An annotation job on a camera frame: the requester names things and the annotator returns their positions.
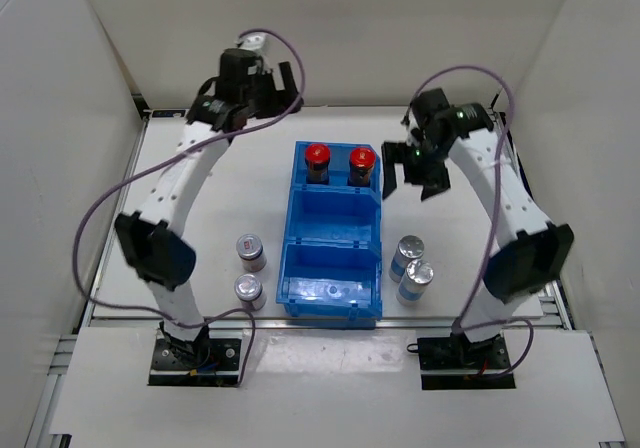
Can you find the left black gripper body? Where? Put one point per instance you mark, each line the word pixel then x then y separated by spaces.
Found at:
pixel 263 100

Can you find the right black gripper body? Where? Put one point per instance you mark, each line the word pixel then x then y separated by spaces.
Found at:
pixel 427 169

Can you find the red-lid sauce jar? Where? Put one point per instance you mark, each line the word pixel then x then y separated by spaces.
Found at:
pixel 362 161
pixel 317 159

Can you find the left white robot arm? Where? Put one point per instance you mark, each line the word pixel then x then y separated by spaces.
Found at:
pixel 151 237

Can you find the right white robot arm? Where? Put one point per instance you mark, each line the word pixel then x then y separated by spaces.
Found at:
pixel 525 250

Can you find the far blue storage bin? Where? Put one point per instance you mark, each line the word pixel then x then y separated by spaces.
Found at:
pixel 338 168

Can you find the blue storage bin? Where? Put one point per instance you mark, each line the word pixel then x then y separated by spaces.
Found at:
pixel 334 216
pixel 338 168
pixel 341 281

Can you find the middle blue storage bin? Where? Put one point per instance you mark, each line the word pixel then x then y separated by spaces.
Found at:
pixel 334 216

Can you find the right far silver-lid bottle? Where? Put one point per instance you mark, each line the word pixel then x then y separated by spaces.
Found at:
pixel 409 248

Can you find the silver-lid bottle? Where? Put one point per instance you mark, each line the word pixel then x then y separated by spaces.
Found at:
pixel 417 277
pixel 409 248

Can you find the left blue corner label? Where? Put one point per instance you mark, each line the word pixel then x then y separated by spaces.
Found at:
pixel 169 113

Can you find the right near silver-lid bottle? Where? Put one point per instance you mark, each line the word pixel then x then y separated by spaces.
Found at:
pixel 417 277

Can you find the near blue storage bin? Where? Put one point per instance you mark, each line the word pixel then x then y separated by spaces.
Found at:
pixel 341 281

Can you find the left far silver-lid jar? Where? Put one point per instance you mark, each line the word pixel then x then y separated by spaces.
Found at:
pixel 250 250

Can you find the silver-lid jar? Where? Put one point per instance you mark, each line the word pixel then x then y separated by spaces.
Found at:
pixel 250 250
pixel 250 292

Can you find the left near silver-lid jar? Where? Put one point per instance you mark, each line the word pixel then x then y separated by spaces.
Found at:
pixel 250 292

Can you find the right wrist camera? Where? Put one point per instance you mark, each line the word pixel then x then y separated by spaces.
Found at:
pixel 427 105

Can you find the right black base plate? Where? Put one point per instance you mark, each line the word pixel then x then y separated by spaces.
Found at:
pixel 440 368

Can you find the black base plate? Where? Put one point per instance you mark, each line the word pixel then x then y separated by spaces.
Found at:
pixel 207 361
pixel 440 368

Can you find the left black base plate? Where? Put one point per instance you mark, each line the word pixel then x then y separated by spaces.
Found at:
pixel 207 361

